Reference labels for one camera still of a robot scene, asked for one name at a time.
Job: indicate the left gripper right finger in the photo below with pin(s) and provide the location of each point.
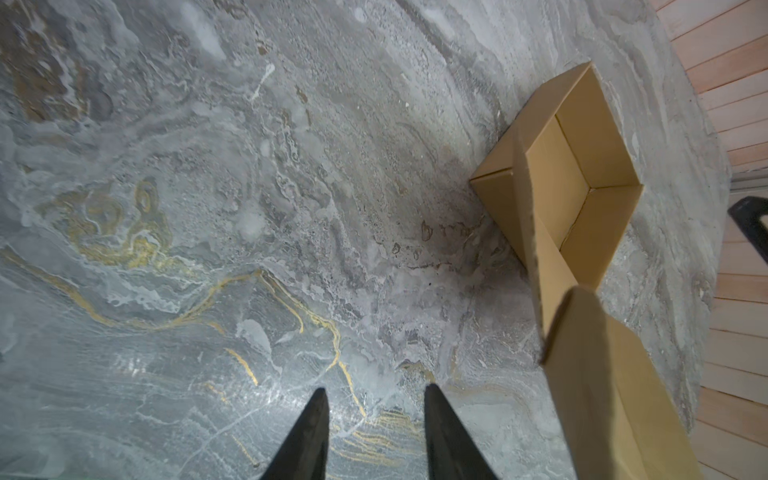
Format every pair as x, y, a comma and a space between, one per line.
451, 452

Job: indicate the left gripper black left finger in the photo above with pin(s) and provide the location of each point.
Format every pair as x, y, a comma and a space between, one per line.
303, 454

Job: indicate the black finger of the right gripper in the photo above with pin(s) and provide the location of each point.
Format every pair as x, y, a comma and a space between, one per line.
748, 214

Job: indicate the brown cardboard box sheet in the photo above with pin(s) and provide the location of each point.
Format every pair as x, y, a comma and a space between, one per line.
561, 186

